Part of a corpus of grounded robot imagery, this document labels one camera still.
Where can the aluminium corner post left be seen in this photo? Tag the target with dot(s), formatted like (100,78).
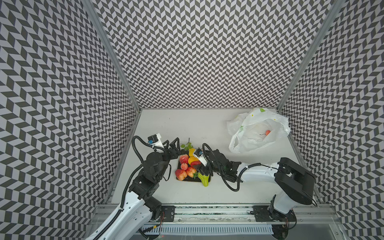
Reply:
(94,18)

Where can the aluminium corner post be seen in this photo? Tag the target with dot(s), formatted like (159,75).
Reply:
(321,34)
(94,18)

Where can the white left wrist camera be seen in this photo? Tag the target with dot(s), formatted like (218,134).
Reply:
(155,141)

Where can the yellow fake pear with leaves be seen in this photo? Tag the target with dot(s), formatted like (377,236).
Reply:
(187,148)

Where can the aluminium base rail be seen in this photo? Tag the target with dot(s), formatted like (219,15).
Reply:
(241,213)

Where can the white plastic bag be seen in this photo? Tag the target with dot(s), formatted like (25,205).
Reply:
(245,130)

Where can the red fake strawberry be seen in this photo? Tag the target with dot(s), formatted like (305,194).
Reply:
(181,174)

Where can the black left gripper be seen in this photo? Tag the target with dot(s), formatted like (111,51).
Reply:
(174,154)

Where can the small peach fake cherry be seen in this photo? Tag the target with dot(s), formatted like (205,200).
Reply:
(184,166)

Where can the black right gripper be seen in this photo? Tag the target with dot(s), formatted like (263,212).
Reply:
(208,163)

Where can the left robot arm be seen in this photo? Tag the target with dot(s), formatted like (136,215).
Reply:
(138,206)

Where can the aluminium corner post right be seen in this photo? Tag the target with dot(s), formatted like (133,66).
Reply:
(321,34)

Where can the dark red fake fruit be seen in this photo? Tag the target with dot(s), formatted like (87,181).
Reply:
(195,163)

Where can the black tray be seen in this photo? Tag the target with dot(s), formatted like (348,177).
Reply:
(188,179)

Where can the orange yellow fake fruit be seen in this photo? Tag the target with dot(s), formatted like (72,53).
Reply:
(191,160)

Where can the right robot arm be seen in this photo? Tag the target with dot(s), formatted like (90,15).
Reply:
(296,183)

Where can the green fake fruit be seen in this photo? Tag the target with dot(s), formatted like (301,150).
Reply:
(204,179)

